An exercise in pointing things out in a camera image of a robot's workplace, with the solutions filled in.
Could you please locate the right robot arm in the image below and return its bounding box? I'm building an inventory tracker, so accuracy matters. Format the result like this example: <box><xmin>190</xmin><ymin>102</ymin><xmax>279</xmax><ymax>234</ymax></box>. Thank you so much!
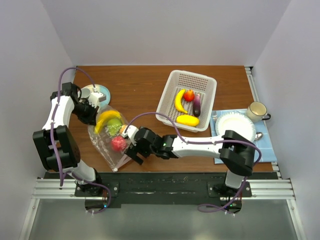
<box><xmin>121</xmin><ymin>125</ymin><xmax>258</xmax><ymax>197</ymax></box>

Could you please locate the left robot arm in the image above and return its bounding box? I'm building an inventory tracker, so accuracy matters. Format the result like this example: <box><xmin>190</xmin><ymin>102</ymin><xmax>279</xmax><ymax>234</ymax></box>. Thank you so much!
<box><xmin>32</xmin><ymin>82</ymin><xmax>106</xmax><ymax>196</ymax></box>

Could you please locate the white paper plate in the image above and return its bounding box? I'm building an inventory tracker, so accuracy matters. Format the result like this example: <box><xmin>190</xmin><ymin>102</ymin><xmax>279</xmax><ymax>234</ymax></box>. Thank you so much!
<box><xmin>215</xmin><ymin>112</ymin><xmax>256</xmax><ymax>142</ymax></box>

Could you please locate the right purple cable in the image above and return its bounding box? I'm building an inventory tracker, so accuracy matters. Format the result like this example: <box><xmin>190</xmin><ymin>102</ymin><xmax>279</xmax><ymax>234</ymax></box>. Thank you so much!
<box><xmin>123</xmin><ymin>111</ymin><xmax>263</xmax><ymax>213</ymax></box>

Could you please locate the green fake pear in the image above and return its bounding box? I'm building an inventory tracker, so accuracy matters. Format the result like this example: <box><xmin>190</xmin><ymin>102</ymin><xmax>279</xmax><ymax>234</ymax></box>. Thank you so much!
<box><xmin>107</xmin><ymin>118</ymin><xmax>123</xmax><ymax>136</ymax></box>

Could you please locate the purple fake eggplant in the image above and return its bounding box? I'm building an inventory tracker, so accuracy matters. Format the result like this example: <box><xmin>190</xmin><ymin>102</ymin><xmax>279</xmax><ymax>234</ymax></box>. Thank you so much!
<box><xmin>192</xmin><ymin>93</ymin><xmax>201</xmax><ymax>117</ymax></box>

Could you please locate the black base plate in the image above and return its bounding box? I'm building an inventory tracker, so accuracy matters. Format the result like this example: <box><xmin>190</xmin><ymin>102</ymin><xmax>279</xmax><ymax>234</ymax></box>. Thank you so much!
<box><xmin>74</xmin><ymin>171</ymin><xmax>252</xmax><ymax>213</ymax></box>

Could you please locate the aluminium frame rail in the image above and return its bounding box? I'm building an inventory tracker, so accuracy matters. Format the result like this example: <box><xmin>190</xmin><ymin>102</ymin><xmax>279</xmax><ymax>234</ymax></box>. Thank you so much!
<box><xmin>18</xmin><ymin>65</ymin><xmax>307</xmax><ymax>240</ymax></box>

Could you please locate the grey mug on plate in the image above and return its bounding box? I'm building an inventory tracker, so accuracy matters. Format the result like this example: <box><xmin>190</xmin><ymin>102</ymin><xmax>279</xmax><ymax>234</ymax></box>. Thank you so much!
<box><xmin>80</xmin><ymin>87</ymin><xmax>91</xmax><ymax>99</ymax></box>

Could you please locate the yellow fake lemon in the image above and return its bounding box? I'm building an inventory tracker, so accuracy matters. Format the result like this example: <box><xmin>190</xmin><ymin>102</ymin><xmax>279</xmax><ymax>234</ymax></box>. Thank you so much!
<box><xmin>176</xmin><ymin>114</ymin><xmax>200</xmax><ymax>127</ymax></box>

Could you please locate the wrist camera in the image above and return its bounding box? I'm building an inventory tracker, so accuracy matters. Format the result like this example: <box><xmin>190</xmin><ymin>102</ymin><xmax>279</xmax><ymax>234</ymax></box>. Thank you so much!
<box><xmin>121</xmin><ymin>125</ymin><xmax>139</xmax><ymax>142</ymax></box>
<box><xmin>88</xmin><ymin>91</ymin><xmax>106</xmax><ymax>108</ymax></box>

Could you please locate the metal spoon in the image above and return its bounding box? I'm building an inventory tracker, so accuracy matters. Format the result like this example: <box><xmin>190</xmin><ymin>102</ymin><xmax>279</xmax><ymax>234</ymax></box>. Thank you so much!
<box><xmin>254</xmin><ymin>132</ymin><xmax>264</xmax><ymax>141</ymax></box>

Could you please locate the clear zip top bag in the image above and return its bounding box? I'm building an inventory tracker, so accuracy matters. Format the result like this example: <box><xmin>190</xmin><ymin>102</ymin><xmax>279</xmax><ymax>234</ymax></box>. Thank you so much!
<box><xmin>87</xmin><ymin>105</ymin><xmax>131</xmax><ymax>172</ymax></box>

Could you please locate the purple cable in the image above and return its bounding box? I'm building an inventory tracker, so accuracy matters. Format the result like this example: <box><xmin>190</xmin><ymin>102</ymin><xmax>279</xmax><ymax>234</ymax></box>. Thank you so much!
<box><xmin>49</xmin><ymin>66</ymin><xmax>111</xmax><ymax>213</ymax></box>
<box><xmin>123</xmin><ymin>111</ymin><xmax>263</xmax><ymax>213</ymax></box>

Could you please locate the yellow fake banana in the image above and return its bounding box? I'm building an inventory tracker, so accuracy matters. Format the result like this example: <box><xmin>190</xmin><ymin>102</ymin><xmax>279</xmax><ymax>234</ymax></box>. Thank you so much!
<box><xmin>94</xmin><ymin>110</ymin><xmax>123</xmax><ymax>134</ymax></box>
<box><xmin>174</xmin><ymin>89</ymin><xmax>188</xmax><ymax>115</ymax></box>

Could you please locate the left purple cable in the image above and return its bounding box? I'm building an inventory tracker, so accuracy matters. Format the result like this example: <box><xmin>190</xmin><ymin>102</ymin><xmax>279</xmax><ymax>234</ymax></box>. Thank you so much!
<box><xmin>49</xmin><ymin>66</ymin><xmax>111</xmax><ymax>213</ymax></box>

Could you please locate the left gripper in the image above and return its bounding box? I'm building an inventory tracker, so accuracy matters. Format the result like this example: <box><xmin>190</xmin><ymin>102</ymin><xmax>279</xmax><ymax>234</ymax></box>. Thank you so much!
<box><xmin>71</xmin><ymin>100</ymin><xmax>99</xmax><ymax>126</ymax></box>

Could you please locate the white plastic basket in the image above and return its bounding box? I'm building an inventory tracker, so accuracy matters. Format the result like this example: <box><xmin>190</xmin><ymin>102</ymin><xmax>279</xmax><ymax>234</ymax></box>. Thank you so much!
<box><xmin>155</xmin><ymin>69</ymin><xmax>218</xmax><ymax>133</ymax></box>

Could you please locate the metal fork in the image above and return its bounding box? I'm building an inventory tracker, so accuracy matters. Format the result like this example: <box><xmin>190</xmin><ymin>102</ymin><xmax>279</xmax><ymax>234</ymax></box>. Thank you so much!
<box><xmin>212</xmin><ymin>110</ymin><xmax>218</xmax><ymax>123</ymax></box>

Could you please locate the cream enamel mug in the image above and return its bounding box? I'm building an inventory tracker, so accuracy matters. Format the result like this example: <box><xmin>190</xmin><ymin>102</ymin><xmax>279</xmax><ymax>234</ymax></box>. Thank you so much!
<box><xmin>245</xmin><ymin>101</ymin><xmax>271</xmax><ymax>123</ymax></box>

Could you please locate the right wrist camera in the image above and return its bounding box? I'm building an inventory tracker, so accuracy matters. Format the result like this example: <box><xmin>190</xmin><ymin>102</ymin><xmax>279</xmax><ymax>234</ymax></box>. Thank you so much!
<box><xmin>121</xmin><ymin>125</ymin><xmax>139</xmax><ymax>142</ymax></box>

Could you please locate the orange fake bell pepper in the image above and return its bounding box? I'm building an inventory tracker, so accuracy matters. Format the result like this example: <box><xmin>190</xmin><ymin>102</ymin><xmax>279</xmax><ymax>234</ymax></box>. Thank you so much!
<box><xmin>119</xmin><ymin>125</ymin><xmax>127</xmax><ymax>135</ymax></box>

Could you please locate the cream and blue plate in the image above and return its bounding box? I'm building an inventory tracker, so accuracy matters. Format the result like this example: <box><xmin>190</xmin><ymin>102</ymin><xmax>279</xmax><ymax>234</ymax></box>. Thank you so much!
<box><xmin>78</xmin><ymin>84</ymin><xmax>111</xmax><ymax>107</ymax></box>

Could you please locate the red fake apple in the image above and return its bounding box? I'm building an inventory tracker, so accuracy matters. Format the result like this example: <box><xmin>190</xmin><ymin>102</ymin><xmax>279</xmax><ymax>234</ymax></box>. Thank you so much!
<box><xmin>111</xmin><ymin>135</ymin><xmax>127</xmax><ymax>152</ymax></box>

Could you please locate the red orange fake peach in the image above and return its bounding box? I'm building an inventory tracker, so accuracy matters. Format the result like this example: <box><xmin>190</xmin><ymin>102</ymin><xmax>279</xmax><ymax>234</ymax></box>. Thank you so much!
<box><xmin>183</xmin><ymin>89</ymin><xmax>195</xmax><ymax>102</ymax></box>

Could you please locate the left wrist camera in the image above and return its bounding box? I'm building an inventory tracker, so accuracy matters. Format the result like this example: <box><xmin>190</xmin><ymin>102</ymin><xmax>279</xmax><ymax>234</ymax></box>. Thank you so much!
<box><xmin>88</xmin><ymin>91</ymin><xmax>106</xmax><ymax>108</ymax></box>

